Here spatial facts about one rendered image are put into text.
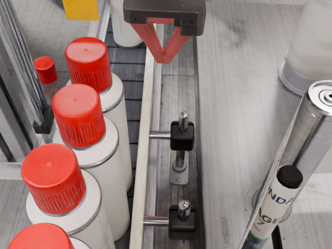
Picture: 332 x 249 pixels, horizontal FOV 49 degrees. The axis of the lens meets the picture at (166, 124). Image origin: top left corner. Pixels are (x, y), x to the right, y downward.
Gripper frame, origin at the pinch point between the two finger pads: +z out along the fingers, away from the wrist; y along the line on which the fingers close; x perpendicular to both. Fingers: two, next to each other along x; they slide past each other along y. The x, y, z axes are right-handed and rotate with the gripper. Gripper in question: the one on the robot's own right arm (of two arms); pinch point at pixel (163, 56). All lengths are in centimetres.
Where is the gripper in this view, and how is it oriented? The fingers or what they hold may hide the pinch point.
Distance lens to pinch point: 39.1
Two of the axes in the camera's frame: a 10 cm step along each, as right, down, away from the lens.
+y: 0.4, -7.9, 6.1
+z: -0.3, 6.1, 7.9
